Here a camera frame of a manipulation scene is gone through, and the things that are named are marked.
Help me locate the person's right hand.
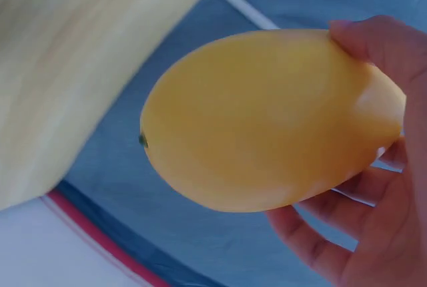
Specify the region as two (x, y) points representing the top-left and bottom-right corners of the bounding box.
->
(266, 15), (427, 287)

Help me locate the yellow mango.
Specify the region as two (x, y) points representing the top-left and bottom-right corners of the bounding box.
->
(138, 29), (407, 214)

